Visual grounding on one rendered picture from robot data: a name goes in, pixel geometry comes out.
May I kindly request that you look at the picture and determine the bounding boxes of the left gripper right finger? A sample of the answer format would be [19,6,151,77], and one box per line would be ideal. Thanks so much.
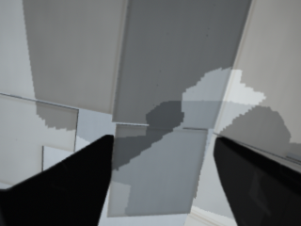
[214,137,301,226]

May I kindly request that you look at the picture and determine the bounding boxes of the white cardboard blank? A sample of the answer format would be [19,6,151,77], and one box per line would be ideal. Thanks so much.
[0,0,301,226]

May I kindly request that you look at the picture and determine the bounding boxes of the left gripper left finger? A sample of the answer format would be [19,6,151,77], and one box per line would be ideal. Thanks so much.
[0,135,114,226]

